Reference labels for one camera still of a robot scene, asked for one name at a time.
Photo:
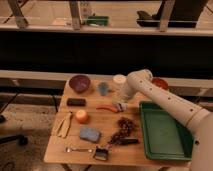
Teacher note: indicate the black marker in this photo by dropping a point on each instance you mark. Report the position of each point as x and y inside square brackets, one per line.
[127, 141]

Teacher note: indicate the red grapes bunch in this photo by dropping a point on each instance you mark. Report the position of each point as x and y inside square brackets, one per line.
[126, 127]

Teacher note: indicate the yellow banana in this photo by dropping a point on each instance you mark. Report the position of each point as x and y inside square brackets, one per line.
[61, 129]

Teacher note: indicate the orange fruit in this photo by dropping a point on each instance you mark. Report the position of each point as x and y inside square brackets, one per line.
[81, 116]

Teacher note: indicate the blue towel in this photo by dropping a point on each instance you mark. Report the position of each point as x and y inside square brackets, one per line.
[89, 134]

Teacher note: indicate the black rectangular block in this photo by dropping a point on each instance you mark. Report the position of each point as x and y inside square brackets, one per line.
[76, 102]

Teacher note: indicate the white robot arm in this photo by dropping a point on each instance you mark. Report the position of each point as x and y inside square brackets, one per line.
[198, 120]

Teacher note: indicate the purple bowl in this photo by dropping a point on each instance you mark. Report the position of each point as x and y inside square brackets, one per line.
[79, 83]

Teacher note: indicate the black object on shelf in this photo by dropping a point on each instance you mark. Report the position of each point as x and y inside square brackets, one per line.
[185, 14]

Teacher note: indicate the blue plastic cup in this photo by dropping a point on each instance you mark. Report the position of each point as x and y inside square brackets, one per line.
[103, 88]

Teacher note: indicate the green box on shelf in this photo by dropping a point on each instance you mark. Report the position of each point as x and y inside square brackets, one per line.
[98, 20]

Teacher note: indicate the green plastic tray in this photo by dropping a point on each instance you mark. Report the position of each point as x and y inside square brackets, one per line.
[164, 138]

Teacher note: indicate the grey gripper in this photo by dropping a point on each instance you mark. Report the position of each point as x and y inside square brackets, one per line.
[120, 106]

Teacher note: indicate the white round container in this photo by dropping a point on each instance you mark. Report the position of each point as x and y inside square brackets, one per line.
[118, 81]

